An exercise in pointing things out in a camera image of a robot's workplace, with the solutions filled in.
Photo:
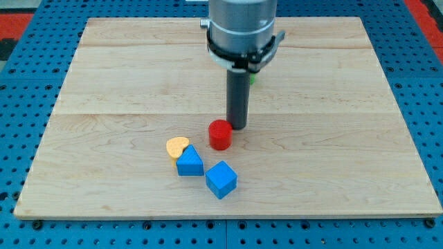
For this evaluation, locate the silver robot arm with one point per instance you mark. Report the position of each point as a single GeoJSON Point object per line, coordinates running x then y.
{"type": "Point", "coordinates": [240, 34]}

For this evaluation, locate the yellow heart block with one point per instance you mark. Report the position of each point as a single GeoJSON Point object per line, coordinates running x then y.
{"type": "Point", "coordinates": [175, 147]}

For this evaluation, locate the red cylinder block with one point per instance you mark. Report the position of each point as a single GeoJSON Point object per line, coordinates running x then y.
{"type": "Point", "coordinates": [220, 134]}

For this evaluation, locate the gray cylindrical pusher rod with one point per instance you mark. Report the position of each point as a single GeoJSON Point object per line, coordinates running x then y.
{"type": "Point", "coordinates": [237, 95]}

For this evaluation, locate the blue triangle block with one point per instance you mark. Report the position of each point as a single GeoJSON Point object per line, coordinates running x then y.
{"type": "Point", "coordinates": [190, 163]}

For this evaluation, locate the blue cube block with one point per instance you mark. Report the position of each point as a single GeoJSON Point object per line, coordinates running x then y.
{"type": "Point", "coordinates": [221, 179]}

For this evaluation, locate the wooden board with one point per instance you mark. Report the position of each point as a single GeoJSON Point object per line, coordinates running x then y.
{"type": "Point", "coordinates": [325, 138]}

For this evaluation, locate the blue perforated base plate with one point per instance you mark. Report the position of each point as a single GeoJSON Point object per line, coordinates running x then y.
{"type": "Point", "coordinates": [33, 76]}

